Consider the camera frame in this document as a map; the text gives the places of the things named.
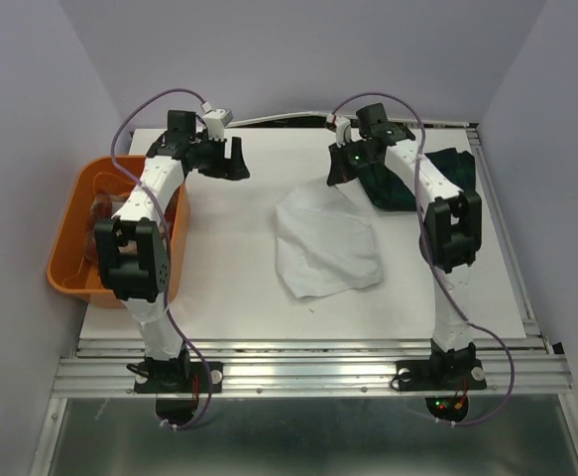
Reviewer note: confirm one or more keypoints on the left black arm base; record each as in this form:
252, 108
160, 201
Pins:
181, 401

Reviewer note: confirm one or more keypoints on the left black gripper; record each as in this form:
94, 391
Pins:
224, 168

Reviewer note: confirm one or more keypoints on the green plaid skirt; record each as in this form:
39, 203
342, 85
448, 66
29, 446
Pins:
389, 185

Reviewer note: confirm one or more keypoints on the aluminium rail frame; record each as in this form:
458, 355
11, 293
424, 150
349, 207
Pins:
308, 387

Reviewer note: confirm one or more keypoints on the red plaid skirt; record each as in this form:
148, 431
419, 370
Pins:
103, 206

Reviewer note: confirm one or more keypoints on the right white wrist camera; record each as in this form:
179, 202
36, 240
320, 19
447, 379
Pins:
342, 127

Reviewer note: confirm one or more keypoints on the white garment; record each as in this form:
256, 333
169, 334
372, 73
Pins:
324, 244

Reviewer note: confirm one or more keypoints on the orange plastic bin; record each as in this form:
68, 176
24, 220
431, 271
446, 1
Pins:
71, 270

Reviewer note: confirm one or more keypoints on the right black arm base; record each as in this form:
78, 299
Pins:
446, 391

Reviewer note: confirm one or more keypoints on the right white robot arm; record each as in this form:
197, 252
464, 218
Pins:
449, 217

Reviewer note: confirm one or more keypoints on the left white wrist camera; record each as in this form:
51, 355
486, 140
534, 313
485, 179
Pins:
216, 121

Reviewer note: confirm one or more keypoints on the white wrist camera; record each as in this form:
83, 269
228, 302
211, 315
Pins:
342, 127
216, 121

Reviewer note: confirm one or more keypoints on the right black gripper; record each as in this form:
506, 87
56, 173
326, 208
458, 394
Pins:
339, 173

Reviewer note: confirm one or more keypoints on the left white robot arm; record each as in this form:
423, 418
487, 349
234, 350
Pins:
133, 246

